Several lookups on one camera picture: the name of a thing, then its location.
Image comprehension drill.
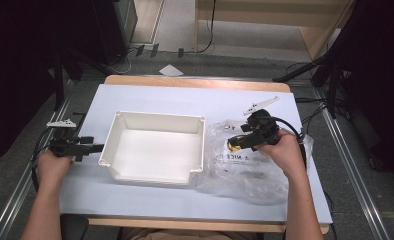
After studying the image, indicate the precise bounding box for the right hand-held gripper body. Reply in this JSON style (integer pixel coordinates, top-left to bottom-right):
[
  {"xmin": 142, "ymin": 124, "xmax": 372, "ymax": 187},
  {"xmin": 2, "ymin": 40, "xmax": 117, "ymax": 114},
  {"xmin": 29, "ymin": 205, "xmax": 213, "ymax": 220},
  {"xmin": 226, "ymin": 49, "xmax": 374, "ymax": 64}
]
[{"xmin": 243, "ymin": 95, "xmax": 281, "ymax": 148}]

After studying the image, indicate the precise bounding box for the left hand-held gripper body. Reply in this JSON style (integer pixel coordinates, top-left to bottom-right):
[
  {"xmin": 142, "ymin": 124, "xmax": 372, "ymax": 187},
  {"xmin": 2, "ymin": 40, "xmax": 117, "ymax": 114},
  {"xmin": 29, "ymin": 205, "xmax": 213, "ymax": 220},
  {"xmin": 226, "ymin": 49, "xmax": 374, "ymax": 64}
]
[{"xmin": 46, "ymin": 118, "xmax": 96, "ymax": 163}]

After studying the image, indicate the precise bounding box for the yellow black object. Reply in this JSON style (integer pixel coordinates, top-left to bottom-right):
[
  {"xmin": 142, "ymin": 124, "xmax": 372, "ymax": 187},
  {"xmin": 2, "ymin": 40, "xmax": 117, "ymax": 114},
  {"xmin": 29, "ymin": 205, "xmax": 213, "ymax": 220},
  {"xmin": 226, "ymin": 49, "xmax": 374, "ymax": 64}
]
[{"xmin": 226, "ymin": 135, "xmax": 243, "ymax": 152}]

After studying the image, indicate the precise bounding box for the clear plastic bag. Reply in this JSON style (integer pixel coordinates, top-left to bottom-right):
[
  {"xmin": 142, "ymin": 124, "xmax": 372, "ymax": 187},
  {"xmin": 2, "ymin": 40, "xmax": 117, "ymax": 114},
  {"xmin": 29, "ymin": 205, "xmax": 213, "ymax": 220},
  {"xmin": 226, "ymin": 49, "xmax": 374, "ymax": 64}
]
[{"xmin": 196, "ymin": 118, "xmax": 314, "ymax": 206}]

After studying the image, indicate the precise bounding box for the person's left hand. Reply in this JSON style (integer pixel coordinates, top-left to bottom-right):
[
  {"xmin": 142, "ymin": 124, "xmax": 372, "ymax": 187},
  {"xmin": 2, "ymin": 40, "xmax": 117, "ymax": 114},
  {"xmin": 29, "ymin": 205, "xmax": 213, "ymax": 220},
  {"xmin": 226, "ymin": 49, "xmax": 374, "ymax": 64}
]
[{"xmin": 36, "ymin": 149, "xmax": 75, "ymax": 191}]

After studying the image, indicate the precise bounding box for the person's right hand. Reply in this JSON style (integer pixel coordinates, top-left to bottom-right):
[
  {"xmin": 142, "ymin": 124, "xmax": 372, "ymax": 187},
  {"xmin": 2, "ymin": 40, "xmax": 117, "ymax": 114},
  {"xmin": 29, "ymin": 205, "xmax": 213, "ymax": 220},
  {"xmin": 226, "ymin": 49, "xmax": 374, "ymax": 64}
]
[{"xmin": 254, "ymin": 129, "xmax": 308, "ymax": 179}]

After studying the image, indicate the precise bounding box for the white plastic tray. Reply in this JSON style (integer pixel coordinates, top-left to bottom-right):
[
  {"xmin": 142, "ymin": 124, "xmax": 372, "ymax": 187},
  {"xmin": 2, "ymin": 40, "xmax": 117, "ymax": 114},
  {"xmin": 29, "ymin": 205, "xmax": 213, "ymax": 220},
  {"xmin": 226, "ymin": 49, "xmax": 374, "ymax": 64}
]
[{"xmin": 98, "ymin": 110, "xmax": 207, "ymax": 187}]

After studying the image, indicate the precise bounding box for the black metal stand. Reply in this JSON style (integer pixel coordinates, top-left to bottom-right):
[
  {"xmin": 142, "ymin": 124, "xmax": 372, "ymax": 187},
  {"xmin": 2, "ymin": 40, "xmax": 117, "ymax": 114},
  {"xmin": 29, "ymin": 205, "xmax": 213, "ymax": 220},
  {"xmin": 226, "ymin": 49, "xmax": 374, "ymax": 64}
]
[{"xmin": 49, "ymin": 49, "xmax": 84, "ymax": 112}]

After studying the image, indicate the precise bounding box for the black tripod stand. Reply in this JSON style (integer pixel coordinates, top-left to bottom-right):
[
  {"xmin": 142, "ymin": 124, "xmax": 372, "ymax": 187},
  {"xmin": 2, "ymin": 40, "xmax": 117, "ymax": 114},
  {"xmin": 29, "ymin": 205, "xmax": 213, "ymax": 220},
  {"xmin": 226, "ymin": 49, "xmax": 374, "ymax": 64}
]
[{"xmin": 273, "ymin": 49, "xmax": 344, "ymax": 119}]

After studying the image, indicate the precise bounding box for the white paper sheet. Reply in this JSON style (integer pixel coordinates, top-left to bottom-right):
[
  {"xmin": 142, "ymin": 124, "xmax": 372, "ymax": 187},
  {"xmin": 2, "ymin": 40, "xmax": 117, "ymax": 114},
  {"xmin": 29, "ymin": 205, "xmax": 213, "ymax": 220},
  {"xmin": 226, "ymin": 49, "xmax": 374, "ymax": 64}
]
[{"xmin": 158, "ymin": 63, "xmax": 185, "ymax": 77}]

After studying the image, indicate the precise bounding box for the light wooden furniture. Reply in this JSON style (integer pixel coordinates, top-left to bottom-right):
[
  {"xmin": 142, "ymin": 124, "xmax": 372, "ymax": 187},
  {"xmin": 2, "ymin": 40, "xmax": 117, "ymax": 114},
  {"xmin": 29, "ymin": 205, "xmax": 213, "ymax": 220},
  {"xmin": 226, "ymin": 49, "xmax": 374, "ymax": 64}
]
[{"xmin": 193, "ymin": 0, "xmax": 354, "ymax": 62}]

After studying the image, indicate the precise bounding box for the black cabinet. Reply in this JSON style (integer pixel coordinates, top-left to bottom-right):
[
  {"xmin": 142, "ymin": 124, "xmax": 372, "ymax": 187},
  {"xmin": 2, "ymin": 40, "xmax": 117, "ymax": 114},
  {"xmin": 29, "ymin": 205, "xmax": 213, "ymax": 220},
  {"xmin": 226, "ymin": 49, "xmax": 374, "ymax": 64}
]
[{"xmin": 91, "ymin": 0, "xmax": 139, "ymax": 66}]

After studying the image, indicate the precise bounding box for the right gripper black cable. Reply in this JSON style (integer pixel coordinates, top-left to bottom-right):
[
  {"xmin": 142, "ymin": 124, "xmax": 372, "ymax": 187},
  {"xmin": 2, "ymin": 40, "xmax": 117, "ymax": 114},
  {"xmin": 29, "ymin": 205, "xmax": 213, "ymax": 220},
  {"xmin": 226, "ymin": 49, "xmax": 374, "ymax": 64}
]
[{"xmin": 266, "ymin": 115, "xmax": 309, "ymax": 169}]

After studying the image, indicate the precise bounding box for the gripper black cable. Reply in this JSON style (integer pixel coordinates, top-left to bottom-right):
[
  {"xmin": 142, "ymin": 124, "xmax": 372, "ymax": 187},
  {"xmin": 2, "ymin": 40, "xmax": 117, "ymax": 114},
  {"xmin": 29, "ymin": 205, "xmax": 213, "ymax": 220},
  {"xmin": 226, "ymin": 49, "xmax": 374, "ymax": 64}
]
[
  {"xmin": 30, "ymin": 128, "xmax": 58, "ymax": 193},
  {"xmin": 266, "ymin": 115, "xmax": 309, "ymax": 169}
]

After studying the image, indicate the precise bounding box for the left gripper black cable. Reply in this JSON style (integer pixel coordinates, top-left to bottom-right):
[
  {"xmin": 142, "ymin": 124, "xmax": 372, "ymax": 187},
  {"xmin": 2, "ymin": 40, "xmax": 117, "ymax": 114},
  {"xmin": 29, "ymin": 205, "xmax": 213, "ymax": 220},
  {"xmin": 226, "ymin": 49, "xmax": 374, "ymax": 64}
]
[{"xmin": 30, "ymin": 128, "xmax": 58, "ymax": 193}]

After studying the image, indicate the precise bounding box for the metal floor rail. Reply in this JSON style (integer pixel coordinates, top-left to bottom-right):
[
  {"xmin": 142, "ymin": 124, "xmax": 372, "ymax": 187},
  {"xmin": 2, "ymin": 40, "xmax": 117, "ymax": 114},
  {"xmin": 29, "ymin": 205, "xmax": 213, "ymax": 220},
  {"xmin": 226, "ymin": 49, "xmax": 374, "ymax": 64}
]
[
  {"xmin": 313, "ymin": 88, "xmax": 391, "ymax": 240},
  {"xmin": 0, "ymin": 99, "xmax": 74, "ymax": 240}
]

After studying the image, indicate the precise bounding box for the black hanging cable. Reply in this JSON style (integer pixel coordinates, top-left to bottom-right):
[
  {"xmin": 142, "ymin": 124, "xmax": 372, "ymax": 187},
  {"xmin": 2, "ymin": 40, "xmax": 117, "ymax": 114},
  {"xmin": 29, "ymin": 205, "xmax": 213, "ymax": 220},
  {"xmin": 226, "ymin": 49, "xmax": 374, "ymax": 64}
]
[{"xmin": 196, "ymin": 0, "xmax": 217, "ymax": 54}]

